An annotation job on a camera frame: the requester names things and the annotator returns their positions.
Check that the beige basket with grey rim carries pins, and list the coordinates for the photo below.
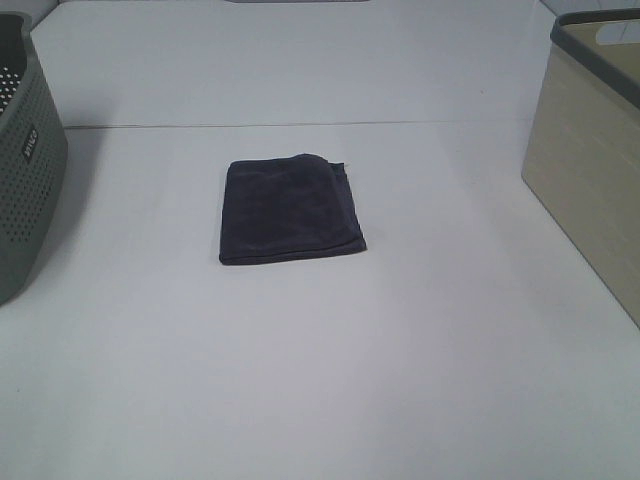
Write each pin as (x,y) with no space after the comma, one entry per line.
(582,158)

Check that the dark navy towel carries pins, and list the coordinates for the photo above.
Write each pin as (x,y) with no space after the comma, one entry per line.
(287,209)

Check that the grey perforated plastic basket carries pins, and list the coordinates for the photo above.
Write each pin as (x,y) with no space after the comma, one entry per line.
(34,153)

